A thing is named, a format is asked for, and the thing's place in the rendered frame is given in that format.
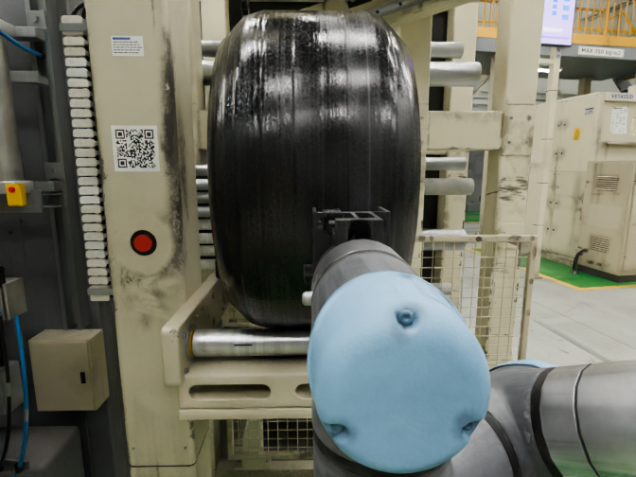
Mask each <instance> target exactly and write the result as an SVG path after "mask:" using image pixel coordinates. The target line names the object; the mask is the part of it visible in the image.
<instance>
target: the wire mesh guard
mask: <svg viewBox="0 0 636 477"><path fill-rule="evenodd" d="M538 239H539V236H537V235H416V236H415V242H422V257H413V258H422V261H421V267H412V263H413V260H412V263H411V267H412V268H413V269H421V278H431V279H432V280H431V284H432V283H433V278H442V279H441V288H438V289H441V292H442V289H451V294H450V297H448V298H450V301H451V299H452V298H461V306H460V307H456V308H460V314H461V308H470V316H464V317H463V318H469V329H470V328H471V326H470V318H474V317H480V325H479V326H478V328H479V336H475V337H478V342H479V339H480V337H488V344H487V345H481V346H487V354H485V356H486V361H487V357H488V355H497V361H496V363H488V364H496V366H497V364H501V363H497V362H498V355H506V362H507V357H508V355H518V361H519V360H525V359H526V349H527V340H528V330H529V321H530V311H531V302H532V292H533V283H534V273H535V264H536V254H537V245H538ZM513 241H516V242H517V250H516V256H506V253H507V242H513ZM518 241H531V249H530V252H527V256H517V252H518ZM424 242H433V247H434V243H435V242H444V246H443V257H423V244H424ZM445 242H454V247H453V256H444V249H445ZM455 242H464V243H465V248H464V256H454V250H455ZM466 242H475V249H474V256H465V251H466ZM476 242H485V243H487V242H496V250H495V256H486V249H485V256H475V252H476ZM497 242H506V250H505V256H496V253H497ZM460 257H463V258H464V262H463V267H453V265H454V259H455V258H460ZM465 257H474V262H473V267H464V265H465ZM475 257H484V258H485V262H484V267H474V265H475ZM486 257H495V261H494V267H485V264H486ZM496 257H505V262H504V267H495V264H496ZM507 257H515V258H516V260H515V267H505V263H506V258H507ZM517 257H527V262H526V267H516V263H517ZM423 258H432V259H434V258H443V262H442V267H433V262H432V267H422V264H423ZM444 258H453V263H452V267H443V265H444ZM422 268H432V277H422ZM433 268H442V277H433ZM443 268H452V277H443ZM453 268H463V277H453ZM464 268H473V276H472V277H464ZM474 268H484V274H483V277H474ZM485 268H494V274H493V277H485ZM495 268H504V272H503V277H494V275H495ZM505 268H515V271H514V276H511V277H504V275H505ZM516 268H526V272H525V276H515V273H516ZM443 278H451V287H447V288H442V282H443ZM454 278H462V287H453V286H452V280H453V279H454ZM464 278H472V287H463V279H464ZM473 278H483V287H473ZM484 278H493V285H492V287H484ZM494 278H503V286H502V287H494ZM505 278H514V281H513V287H504V279H505ZM515 278H525V282H524V287H514V284H515ZM461 288H462V291H461V297H451V296H452V289H461ZM463 288H472V289H471V297H462V293H463ZM473 288H482V297H472V292H473ZM484 288H492V296H491V297H483V289H484ZM493 288H503V294H502V297H493ZM504 288H513V291H512V296H508V297H503V296H504ZM514 288H524V292H523V296H513V294H514ZM521 297H523V302H522V307H512V305H513V298H521ZM462 298H471V302H470V307H462ZM472 298H482V299H481V307H472V306H471V305H472ZM483 298H491V307H482V302H483ZM493 298H502V304H501V306H500V307H492V299H493ZM503 298H512V302H511V307H503ZM471 308H481V311H480V316H471ZM482 308H491V309H490V316H481V314H482ZM492 308H501V316H491V311H492ZM502 308H511V312H510V316H502ZM512 308H522V312H521V316H511V315H512ZM228 310H229V308H228V307H227V309H226V311H225V312H224V314H223V316H222V317H221V320H222V327H223V326H224V324H225V323H229V320H234V323H235V320H244V323H245V320H247V319H246V318H245V317H244V318H242V319H235V312H234V306H233V308H232V310H233V314H234V319H229V311H228ZM481 317H490V320H489V326H482V327H489V332H488V336H480V327H481ZM491 317H500V325H499V326H491V325H490V323H491ZM502 317H510V324H509V326H501V318H502ZM511 317H521V325H520V326H511ZM491 327H499V335H490V336H489V334H490V328H491ZM501 327H509V334H508V335H500V329H501ZM510 327H521V331H520V335H510ZM500 336H508V344H499V341H500ZM509 336H520V341H519V344H509ZM489 337H499V339H498V344H489ZM499 345H507V354H498V351H499ZM510 345H518V346H519V351H518V354H508V347H509V346H510ZM489 346H497V347H498V349H497V354H488V347H489ZM281 421H287V430H278V422H281ZM288 421H297V429H295V430H288ZM298 421H307V428H306V429H298ZM308 421H312V420H308V419H307V420H298V418H297V420H288V419H287V420H278V419H277V420H274V421H268V419H267V421H258V420H257V421H248V419H247V421H239V420H238V421H233V419H226V426H227V447H228V460H258V459H313V450H308V448H313V447H308V439H313V437H310V438H308V430H313V429H308ZM233 422H237V423H238V429H237V430H234V424H233ZM239 422H248V430H239ZM249 422H257V430H249ZM258 422H267V426H268V430H259V429H258ZM268 422H277V430H269V425H268ZM302 430H307V438H298V431H302ZM239 431H248V439H239ZM249 431H257V438H249ZM258 431H268V438H258ZM269 431H277V438H269ZM278 431H287V437H288V431H297V438H278ZM234 432H238V439H234ZM255 439H258V448H249V440H255ZM259 439H268V447H260V446H259ZM269 439H277V447H269ZM278 439H288V447H278ZM289 439H297V447H289ZM298 439H307V446H306V447H298ZM234 440H238V445H239V440H248V448H244V449H248V450H249V451H244V452H243V454H234ZM266 448H268V450H265V451H259V449H266ZM269 448H277V450H269ZM278 448H288V450H278ZM289 448H297V450H289ZM298 448H307V450H298ZM250 449H258V451H250Z"/></svg>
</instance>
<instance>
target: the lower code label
mask: <svg viewBox="0 0 636 477"><path fill-rule="evenodd" d="M111 131H112V141H113V152H114V162H115V171H160V165H159V151H158V137H157V126H111Z"/></svg>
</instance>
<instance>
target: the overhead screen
mask: <svg viewBox="0 0 636 477"><path fill-rule="evenodd" d="M575 6H576V0H545V5H544V15H543V26H542V35H541V46H550V47H564V48H568V47H571V46H572V41H573V32H574V15H575Z"/></svg>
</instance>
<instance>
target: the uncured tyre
mask: <svg viewBox="0 0 636 477"><path fill-rule="evenodd" d="M420 175H421V133H420V114H419V102H418V93H417V86H416V79H415V70H414V66H413V62H412V58H411V55H410V52H409V50H408V47H407V45H406V44H405V43H404V42H403V41H402V40H401V39H400V37H399V36H398V35H397V34H396V33H395V31H394V30H393V29H392V28H391V27H390V26H389V25H388V23H387V22H386V21H385V20H384V19H383V18H382V17H380V16H378V15H375V14H372V13H369V12H366V11H363V10H261V11H258V12H255V13H251V14H248V15H245V16H243V17H242V18H241V20H240V21H239V22H238V23H237V24H236V25H235V26H234V28H233V29H232V30H231V31H230V32H229V33H228V34H227V35H226V37H225V38H224V39H223V40H222V41H221V43H220V45H219V48H218V50H217V54H216V57H215V60H214V65H213V70H212V76H211V82H210V91H209V101H208V116H207V182H208V198H209V210H210V220H211V229H212V237H213V243H214V250H215V256H216V260H217V265H218V270H219V274H220V278H221V283H222V287H223V289H224V292H225V295H226V297H227V299H228V300H229V302H230V303H231V304H232V305H233V306H234V307H235V308H236V309H237V310H238V311H239V312H240V313H241V314H242V315H243V316H244V317H245V318H246V319H247V320H248V321H249V322H250V323H252V324H253V325H256V326H260V327H266V328H306V327H311V306H305V305H304V304H303V303H302V294H303V292H310V285H304V264H311V263H313V230H312V208H313V207H315V208H316V212H323V209H335V208H340V210H341V212H367V211H378V206H380V207H382V208H384V209H386V210H388V211H390V212H391V215H390V248H392V249H393V250H394V251H395V252H396V253H397V254H398V255H399V256H400V257H401V258H402V259H403V260H404V261H405V262H406V263H408V264H409V265H410V266H411V263H412V259H413V253H414V248H415V236H416V228H417V220H418V209H419V196H420Z"/></svg>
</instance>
